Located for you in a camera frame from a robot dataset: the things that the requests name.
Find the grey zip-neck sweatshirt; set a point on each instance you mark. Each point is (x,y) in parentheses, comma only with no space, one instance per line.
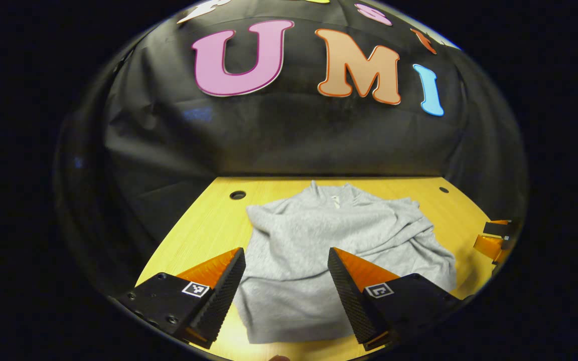
(319,235)

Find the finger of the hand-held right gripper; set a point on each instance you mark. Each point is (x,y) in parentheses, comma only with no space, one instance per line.
(498,228)
(487,245)

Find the black backdrop cloth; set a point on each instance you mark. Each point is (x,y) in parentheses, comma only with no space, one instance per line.
(294,140)

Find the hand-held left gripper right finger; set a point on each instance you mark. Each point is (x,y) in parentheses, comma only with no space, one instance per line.
(351,301)

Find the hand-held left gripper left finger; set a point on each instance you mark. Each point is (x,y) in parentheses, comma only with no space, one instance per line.
(221,301)

